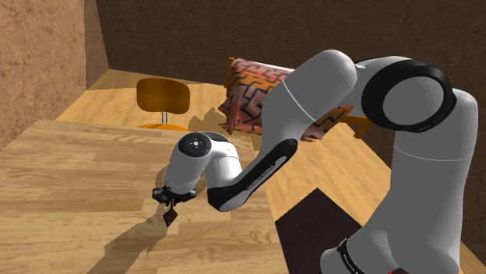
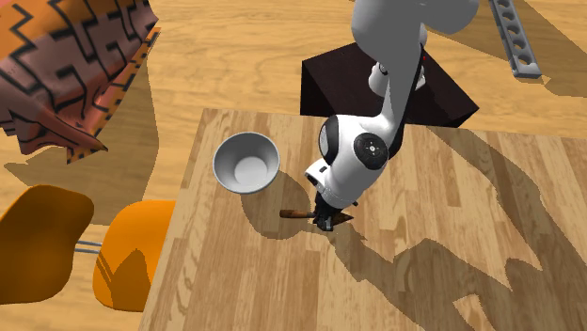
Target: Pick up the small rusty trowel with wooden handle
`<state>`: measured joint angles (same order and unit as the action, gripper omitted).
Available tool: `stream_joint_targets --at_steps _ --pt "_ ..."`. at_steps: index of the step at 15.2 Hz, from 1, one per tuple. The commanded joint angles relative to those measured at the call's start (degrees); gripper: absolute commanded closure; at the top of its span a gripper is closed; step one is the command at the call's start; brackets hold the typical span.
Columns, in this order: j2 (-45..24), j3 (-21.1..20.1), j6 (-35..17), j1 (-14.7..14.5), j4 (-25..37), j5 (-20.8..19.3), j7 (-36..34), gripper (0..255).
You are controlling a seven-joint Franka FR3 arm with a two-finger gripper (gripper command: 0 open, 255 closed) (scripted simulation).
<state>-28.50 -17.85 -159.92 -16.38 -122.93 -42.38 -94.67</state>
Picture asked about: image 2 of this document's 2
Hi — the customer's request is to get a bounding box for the grey bowl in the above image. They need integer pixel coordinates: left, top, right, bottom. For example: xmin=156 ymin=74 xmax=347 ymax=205
xmin=212 ymin=132 xmax=281 ymax=196

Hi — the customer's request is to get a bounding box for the dark robot stand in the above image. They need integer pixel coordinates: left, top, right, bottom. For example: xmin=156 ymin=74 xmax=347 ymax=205
xmin=299 ymin=41 xmax=481 ymax=129

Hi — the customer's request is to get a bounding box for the orange chair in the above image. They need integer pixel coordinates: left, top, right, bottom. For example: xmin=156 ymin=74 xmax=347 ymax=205
xmin=0 ymin=184 xmax=177 ymax=313

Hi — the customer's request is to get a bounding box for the orange zigzag patterned cloth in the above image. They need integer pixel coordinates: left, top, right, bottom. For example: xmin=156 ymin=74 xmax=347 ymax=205
xmin=0 ymin=0 xmax=162 ymax=165

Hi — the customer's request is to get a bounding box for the brown wooden-handled knife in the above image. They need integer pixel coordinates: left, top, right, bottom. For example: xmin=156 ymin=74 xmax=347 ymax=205
xmin=278 ymin=209 xmax=356 ymax=228

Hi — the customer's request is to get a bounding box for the grey perforated metal rail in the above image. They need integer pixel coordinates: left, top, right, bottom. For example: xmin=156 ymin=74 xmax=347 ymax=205
xmin=487 ymin=0 xmax=543 ymax=80

